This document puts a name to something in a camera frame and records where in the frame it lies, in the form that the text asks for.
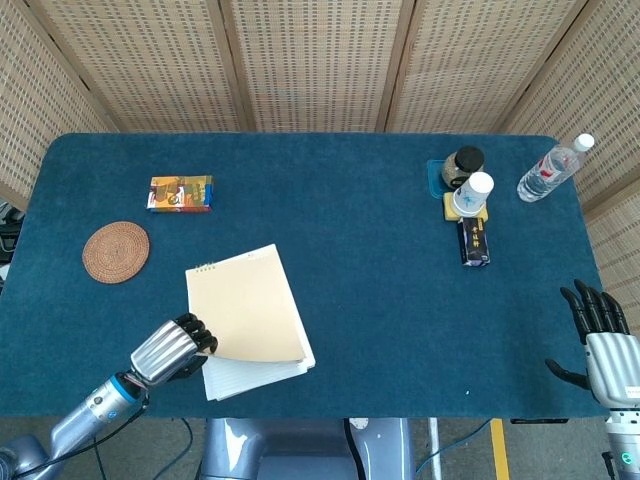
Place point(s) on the blue table cloth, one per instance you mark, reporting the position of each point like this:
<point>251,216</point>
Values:
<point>380,310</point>

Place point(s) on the white paper cup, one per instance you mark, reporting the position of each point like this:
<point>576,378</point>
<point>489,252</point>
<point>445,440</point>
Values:
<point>472,194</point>

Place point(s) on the glass jar with black lid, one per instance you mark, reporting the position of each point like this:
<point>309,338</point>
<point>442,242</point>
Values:
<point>462,167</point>

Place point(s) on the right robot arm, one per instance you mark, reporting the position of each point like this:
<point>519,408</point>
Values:
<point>622,442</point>

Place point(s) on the round woven rattan coaster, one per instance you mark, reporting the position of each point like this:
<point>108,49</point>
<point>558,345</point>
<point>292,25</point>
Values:
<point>116,252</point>

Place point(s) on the yellow sponge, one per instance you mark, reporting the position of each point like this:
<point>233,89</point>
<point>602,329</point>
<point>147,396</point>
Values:
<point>450,210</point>

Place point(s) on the yellow floor tape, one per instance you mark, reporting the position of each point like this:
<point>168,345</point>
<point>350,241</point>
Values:
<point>500,450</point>

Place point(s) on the grey robot torso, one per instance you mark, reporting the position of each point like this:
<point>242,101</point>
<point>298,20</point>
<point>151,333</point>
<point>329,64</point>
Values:
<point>305,450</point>

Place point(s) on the colourful printed box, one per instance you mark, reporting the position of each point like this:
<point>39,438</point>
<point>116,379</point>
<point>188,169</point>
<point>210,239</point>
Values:
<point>181,193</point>

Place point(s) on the dark blue printed box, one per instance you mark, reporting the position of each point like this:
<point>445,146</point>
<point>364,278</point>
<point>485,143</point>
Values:
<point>474,241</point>

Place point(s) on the white table leg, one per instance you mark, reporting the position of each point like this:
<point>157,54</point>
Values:
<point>434,447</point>

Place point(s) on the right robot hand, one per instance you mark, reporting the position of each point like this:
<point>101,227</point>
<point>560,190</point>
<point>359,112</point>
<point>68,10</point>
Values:
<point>607,350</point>

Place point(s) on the blue square coaster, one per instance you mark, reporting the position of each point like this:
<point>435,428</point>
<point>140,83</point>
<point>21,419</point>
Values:
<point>434,180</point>

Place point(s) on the clear plastic water bottle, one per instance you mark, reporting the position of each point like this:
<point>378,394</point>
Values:
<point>550,170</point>

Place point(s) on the yellow spiral notebook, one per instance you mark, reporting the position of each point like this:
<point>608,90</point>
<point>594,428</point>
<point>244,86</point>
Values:
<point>250,320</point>

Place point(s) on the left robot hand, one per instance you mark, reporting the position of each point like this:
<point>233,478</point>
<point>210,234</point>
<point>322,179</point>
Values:
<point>167,352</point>

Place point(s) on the woven folding screen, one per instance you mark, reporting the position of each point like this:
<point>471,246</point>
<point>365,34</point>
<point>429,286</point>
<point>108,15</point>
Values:
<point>320,65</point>

